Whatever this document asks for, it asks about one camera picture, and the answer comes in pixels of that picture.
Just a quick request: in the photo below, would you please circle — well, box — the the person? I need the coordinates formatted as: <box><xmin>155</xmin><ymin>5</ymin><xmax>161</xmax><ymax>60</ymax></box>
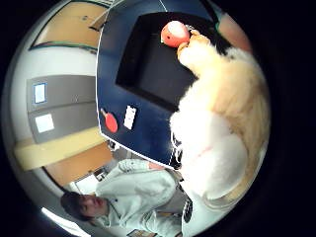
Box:
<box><xmin>60</xmin><ymin>158</ymin><xmax>186</xmax><ymax>237</ymax></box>

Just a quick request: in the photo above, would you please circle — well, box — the small white box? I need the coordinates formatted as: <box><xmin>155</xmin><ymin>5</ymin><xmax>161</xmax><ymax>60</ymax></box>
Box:
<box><xmin>122</xmin><ymin>105</ymin><xmax>138</xmax><ymax>131</ymax></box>

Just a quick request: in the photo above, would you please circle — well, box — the red table tennis paddle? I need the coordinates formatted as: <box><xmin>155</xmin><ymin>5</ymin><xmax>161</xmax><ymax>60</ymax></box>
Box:
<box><xmin>100</xmin><ymin>107</ymin><xmax>119</xmax><ymax>134</ymax></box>

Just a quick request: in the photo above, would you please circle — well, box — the black table mat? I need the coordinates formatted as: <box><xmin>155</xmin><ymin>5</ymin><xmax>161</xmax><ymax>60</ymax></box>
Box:
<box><xmin>115</xmin><ymin>12</ymin><xmax>232</xmax><ymax>114</ymax></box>

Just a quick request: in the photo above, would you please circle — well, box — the red round toy fruit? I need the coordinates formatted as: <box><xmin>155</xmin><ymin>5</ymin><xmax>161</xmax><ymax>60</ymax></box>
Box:
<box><xmin>160</xmin><ymin>20</ymin><xmax>192</xmax><ymax>49</ymax></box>

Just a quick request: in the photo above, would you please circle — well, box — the ceiling light strip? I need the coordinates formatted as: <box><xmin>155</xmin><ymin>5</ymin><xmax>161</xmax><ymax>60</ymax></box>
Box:
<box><xmin>40</xmin><ymin>206</ymin><xmax>92</xmax><ymax>237</ymax></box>

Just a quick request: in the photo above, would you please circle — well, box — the pink round toy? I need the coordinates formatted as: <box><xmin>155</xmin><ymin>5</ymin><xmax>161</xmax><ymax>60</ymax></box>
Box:
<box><xmin>216</xmin><ymin>13</ymin><xmax>254</xmax><ymax>54</ymax></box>

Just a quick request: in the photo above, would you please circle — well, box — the plain white paper sheet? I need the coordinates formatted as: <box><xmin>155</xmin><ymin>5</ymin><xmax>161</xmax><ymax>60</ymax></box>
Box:
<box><xmin>34</xmin><ymin>113</ymin><xmax>55</xmax><ymax>134</ymax></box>

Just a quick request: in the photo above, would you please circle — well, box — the wooden door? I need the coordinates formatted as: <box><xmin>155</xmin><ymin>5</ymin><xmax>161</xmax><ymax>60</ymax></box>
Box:
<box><xmin>30</xmin><ymin>0</ymin><xmax>111</xmax><ymax>51</ymax></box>

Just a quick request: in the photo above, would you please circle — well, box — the grey wall cabinet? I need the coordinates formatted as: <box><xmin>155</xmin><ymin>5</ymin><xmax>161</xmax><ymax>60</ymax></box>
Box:
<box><xmin>26</xmin><ymin>74</ymin><xmax>99</xmax><ymax>144</ymax></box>

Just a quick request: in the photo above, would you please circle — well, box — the white paper with blue frame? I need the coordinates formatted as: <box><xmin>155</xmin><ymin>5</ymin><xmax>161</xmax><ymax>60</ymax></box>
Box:
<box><xmin>32</xmin><ymin>82</ymin><xmax>48</xmax><ymax>105</ymax></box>

